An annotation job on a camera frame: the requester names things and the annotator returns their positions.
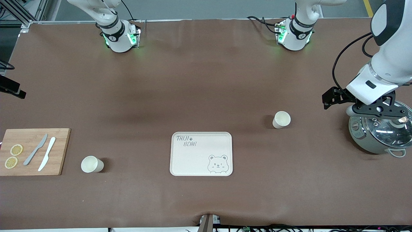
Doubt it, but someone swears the white IKEA cup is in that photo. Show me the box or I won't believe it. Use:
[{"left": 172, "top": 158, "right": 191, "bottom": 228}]
[
  {"left": 272, "top": 111, "right": 292, "bottom": 129},
  {"left": 81, "top": 156, "right": 105, "bottom": 173}
]

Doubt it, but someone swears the grey-green cooking pot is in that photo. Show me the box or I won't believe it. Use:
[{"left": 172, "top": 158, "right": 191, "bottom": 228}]
[{"left": 349, "top": 111, "right": 412, "bottom": 158}]

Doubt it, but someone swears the glass pot lid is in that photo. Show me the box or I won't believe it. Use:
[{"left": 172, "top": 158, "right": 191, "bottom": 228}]
[{"left": 360, "top": 101, "right": 412, "bottom": 149}]

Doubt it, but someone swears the grey plastic knife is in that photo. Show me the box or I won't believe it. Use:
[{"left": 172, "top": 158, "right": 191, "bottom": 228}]
[{"left": 23, "top": 134, "right": 48, "bottom": 166}]

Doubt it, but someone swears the white plastic knife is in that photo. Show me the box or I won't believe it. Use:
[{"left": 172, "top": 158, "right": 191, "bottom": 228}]
[{"left": 38, "top": 137, "right": 56, "bottom": 172}]

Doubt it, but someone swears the wooden cutting board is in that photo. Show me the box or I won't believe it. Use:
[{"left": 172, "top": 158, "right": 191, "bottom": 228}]
[{"left": 0, "top": 128, "right": 71, "bottom": 176}]

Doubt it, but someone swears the brown table mat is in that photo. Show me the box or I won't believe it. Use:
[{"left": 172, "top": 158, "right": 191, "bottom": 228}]
[{"left": 0, "top": 18, "right": 412, "bottom": 230}]

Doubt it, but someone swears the beige bear print tray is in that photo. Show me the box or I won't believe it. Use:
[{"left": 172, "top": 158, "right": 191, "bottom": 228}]
[{"left": 170, "top": 131, "right": 233, "bottom": 177}]

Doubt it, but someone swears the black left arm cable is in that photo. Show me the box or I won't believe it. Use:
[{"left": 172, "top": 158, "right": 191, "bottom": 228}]
[{"left": 332, "top": 32, "right": 378, "bottom": 98}]

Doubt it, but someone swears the aluminium frame post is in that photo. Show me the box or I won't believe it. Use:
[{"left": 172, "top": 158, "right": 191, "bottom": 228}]
[{"left": 0, "top": 0, "right": 49, "bottom": 33}]

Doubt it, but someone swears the black base cable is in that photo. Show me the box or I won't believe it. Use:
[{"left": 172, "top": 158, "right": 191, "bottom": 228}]
[{"left": 247, "top": 15, "right": 278, "bottom": 33}]

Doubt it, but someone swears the metal table clamp bracket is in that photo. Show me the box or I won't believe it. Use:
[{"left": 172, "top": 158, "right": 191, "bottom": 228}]
[{"left": 199, "top": 214, "right": 221, "bottom": 232}]

